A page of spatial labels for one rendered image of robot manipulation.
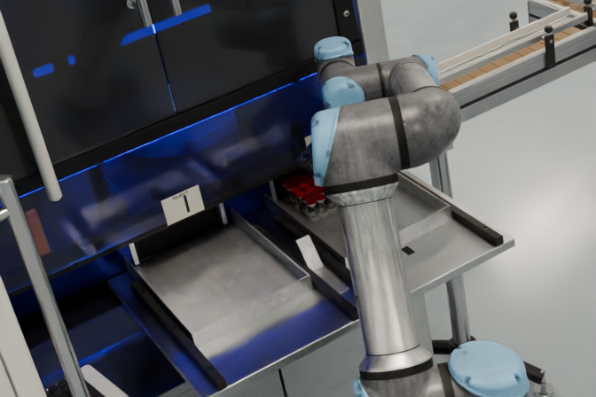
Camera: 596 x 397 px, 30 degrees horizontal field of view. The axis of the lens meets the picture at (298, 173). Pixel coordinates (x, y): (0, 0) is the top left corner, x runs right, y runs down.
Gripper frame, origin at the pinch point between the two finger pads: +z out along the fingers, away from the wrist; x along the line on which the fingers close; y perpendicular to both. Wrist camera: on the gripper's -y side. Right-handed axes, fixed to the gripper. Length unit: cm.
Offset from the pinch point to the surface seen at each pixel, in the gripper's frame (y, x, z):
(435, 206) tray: 14.3, -10.2, 4.0
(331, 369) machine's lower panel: -8, 11, 50
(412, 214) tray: 10.0, -7.7, 5.1
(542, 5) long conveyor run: 91, 45, 0
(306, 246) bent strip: -15.3, -7.3, 1.1
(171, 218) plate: -35.4, 10.6, -6.9
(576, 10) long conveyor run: 94, 35, 0
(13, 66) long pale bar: -57, 3, -52
